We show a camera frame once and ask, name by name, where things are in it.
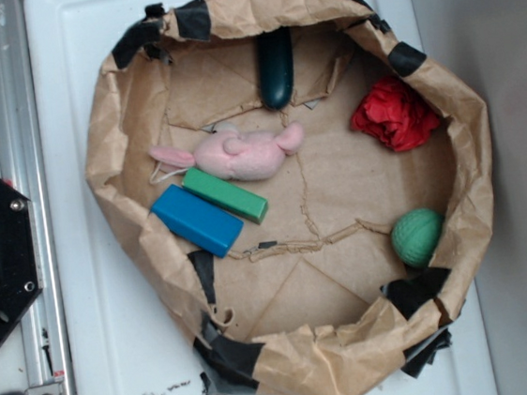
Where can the white tray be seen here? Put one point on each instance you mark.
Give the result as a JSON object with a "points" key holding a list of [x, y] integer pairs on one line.
{"points": [[122, 340]]}

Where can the brown paper bag bin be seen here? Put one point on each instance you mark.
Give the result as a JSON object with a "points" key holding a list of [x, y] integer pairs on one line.
{"points": [[313, 301]]}

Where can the green textured ball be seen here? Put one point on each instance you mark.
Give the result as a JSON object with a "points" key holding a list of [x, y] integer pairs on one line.
{"points": [[415, 236]]}

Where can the pink plush toy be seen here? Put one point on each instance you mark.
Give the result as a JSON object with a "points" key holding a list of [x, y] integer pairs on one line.
{"points": [[231, 154]]}

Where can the aluminium rail frame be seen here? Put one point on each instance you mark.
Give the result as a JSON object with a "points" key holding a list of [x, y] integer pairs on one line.
{"points": [[44, 332]]}

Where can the green rectangular block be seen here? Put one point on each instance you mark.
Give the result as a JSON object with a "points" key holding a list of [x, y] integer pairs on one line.
{"points": [[243, 203]]}

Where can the red paper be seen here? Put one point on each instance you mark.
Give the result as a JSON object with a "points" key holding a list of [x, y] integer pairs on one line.
{"points": [[394, 114]]}

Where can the blue rectangular block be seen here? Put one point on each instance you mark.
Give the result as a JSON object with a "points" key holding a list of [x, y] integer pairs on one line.
{"points": [[199, 222]]}

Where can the dark green oblong object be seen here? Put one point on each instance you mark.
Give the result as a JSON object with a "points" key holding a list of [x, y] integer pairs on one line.
{"points": [[276, 68]]}

